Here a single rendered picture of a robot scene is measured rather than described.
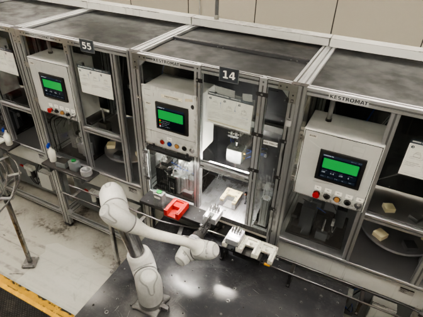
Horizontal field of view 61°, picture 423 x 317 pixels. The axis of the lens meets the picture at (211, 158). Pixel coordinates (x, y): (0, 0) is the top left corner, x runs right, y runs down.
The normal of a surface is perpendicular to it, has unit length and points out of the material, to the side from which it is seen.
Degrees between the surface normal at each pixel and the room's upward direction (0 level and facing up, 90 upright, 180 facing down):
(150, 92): 90
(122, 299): 0
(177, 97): 90
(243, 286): 0
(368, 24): 90
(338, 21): 90
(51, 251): 0
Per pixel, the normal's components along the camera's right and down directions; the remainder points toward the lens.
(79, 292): 0.03, -0.83
